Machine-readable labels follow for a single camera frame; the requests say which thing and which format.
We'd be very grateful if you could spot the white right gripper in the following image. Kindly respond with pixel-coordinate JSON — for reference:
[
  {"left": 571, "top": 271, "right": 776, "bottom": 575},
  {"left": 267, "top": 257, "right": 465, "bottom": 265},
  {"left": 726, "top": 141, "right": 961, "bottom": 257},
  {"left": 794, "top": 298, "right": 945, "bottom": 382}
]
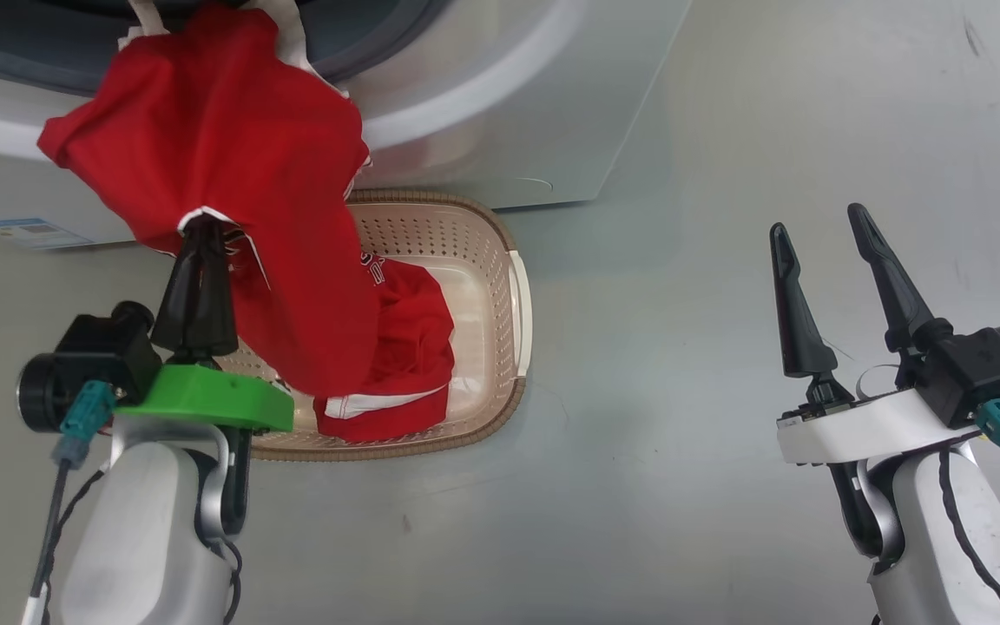
[{"left": 769, "top": 203, "right": 978, "bottom": 467}]

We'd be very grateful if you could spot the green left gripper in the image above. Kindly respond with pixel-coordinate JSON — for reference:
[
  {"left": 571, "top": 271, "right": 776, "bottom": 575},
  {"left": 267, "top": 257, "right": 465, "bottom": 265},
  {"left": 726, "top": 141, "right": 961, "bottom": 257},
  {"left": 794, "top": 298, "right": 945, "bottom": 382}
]
[{"left": 114, "top": 217, "right": 295, "bottom": 433}]

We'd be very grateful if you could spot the cream perforated laundry basket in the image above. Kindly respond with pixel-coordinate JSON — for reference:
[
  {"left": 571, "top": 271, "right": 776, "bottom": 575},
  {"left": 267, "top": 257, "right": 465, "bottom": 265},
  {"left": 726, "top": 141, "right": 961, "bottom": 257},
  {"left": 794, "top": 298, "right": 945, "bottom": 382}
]
[{"left": 220, "top": 189, "right": 534, "bottom": 462}]

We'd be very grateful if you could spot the white front-load washing machine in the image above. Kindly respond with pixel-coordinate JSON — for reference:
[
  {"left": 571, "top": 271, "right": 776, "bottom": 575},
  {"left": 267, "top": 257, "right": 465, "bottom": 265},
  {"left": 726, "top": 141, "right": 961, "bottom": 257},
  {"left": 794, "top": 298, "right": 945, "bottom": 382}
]
[{"left": 0, "top": 0, "right": 694, "bottom": 253}]

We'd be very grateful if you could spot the blue energy label sticker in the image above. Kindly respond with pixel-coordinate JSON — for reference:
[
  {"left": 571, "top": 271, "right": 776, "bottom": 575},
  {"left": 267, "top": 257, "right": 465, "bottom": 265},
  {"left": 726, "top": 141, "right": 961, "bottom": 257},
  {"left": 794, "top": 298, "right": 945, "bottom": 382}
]
[{"left": 0, "top": 217, "right": 93, "bottom": 252}]

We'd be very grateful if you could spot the teal-plug left camera cable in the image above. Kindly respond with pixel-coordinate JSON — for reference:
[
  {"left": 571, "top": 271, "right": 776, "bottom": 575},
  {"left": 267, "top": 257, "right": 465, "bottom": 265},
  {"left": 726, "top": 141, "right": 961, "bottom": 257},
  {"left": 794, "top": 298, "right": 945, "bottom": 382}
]
[{"left": 21, "top": 380, "right": 117, "bottom": 625}]

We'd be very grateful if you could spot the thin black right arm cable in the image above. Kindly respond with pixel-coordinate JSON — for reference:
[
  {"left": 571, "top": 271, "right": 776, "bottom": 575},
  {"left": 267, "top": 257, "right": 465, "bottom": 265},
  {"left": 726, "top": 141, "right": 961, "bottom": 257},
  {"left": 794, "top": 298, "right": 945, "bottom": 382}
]
[{"left": 937, "top": 447, "right": 1000, "bottom": 625}]

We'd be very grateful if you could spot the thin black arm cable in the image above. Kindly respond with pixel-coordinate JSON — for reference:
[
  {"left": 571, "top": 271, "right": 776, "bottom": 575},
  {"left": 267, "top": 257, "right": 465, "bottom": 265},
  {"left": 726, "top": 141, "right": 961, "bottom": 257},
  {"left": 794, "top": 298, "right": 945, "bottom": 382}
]
[
  {"left": 937, "top": 447, "right": 1000, "bottom": 625},
  {"left": 31, "top": 467, "right": 245, "bottom": 625}
]

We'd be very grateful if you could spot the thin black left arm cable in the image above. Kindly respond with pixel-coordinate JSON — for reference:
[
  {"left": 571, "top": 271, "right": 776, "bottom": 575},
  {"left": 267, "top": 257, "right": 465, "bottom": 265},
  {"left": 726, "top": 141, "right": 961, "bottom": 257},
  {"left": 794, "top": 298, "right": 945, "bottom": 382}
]
[{"left": 31, "top": 467, "right": 245, "bottom": 625}]

